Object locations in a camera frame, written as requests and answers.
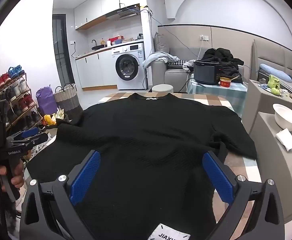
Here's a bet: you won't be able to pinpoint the black electric cooker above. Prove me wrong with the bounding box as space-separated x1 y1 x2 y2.
194 60 222 85

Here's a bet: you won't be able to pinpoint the white kitchen cabinets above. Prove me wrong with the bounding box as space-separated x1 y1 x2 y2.
75 52 118 90
74 0 145 30

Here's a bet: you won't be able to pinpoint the white folded tissue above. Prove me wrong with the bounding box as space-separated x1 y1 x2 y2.
276 128 292 152

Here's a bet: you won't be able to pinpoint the white printed label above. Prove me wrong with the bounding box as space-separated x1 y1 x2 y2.
147 222 192 240

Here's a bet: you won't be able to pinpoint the dark glass door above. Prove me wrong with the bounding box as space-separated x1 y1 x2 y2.
52 14 75 88

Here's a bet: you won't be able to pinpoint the round white stool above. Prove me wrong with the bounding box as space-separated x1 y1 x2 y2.
152 84 174 93

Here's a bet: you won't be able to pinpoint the blue pillow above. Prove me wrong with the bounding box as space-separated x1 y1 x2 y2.
260 64 292 83

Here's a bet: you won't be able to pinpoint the grey cushion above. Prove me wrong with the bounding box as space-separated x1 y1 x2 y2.
154 32 170 54

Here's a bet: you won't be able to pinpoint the yellow and white wrappers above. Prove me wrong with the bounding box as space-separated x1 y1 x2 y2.
43 107 69 128

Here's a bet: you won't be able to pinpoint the light grey blanket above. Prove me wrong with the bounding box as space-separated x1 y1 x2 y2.
143 52 180 69

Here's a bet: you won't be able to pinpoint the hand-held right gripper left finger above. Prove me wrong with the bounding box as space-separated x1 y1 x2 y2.
20 150 101 240

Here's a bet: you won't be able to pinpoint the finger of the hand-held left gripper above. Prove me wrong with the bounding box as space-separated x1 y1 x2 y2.
6 132 48 150
12 127 40 140

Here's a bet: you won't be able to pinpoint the shoe rack with shoes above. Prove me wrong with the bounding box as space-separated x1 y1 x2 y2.
0 65 41 130

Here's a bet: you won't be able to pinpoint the grey padded headboard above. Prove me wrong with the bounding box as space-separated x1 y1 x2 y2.
252 40 292 80

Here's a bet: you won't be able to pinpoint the white upper kitchen cabinets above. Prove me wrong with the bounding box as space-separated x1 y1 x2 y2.
74 0 145 30

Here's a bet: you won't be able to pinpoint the beige cabinet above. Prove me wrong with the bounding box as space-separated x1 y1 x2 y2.
248 111 292 223
242 79 292 135

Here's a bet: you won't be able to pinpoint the steel range hood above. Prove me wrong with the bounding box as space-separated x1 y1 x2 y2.
105 4 141 20

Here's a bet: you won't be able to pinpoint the white lower kitchen cabinets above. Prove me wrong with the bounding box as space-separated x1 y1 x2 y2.
75 52 118 90

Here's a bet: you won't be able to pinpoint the pile of black clothes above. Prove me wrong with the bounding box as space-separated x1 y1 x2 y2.
201 47 244 83

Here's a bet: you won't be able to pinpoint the woven laundry basket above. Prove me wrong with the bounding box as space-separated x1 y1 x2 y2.
54 83 83 113

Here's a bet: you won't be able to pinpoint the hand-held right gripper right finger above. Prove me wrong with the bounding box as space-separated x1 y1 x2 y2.
202 151 285 240

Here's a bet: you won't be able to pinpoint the teal checked side table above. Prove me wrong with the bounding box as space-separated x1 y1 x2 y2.
187 76 248 117

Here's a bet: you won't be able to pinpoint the person's left hand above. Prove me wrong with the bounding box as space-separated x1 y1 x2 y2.
0 166 24 192

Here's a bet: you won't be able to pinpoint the checked tablecloth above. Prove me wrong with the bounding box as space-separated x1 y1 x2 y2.
18 92 261 240

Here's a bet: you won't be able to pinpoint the grey sofa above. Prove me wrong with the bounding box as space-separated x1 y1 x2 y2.
151 55 245 92

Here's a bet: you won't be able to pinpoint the purple bag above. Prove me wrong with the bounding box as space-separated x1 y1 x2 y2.
35 87 59 117

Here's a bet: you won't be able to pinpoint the white washing machine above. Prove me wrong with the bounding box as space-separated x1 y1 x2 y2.
111 43 146 90

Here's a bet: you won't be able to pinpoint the white bowl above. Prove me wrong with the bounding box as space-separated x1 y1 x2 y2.
272 104 292 132

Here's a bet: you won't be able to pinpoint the black knit sweater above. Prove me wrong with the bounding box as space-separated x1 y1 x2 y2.
26 92 258 240

